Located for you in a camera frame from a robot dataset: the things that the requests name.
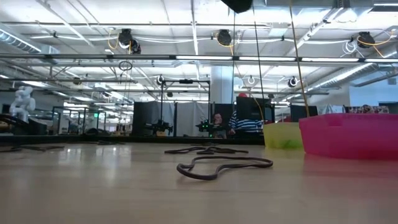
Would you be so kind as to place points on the red plastic basket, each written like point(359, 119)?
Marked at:
point(351, 137)

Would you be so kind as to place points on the black partition panel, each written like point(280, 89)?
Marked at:
point(146, 118)

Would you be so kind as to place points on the colourful patterned board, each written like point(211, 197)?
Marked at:
point(381, 109)

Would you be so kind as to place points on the white humanoid robot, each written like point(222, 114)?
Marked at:
point(23, 102)

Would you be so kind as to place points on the long ceiling light bar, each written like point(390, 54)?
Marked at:
point(202, 57)

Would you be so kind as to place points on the black rubber band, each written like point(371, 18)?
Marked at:
point(37, 148)
point(230, 151)
point(183, 151)
point(199, 176)

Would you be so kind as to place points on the heap of green rubber bands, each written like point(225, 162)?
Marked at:
point(284, 143)

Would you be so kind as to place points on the person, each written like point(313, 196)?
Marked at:
point(244, 124)
point(366, 109)
point(217, 119)

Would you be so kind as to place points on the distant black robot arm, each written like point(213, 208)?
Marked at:
point(203, 126)
point(160, 126)

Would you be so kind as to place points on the yellow plastic basket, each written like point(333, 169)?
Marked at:
point(283, 133)

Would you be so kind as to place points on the black metal rig frame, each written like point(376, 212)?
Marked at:
point(186, 81)

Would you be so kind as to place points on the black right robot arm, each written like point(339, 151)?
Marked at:
point(237, 4)

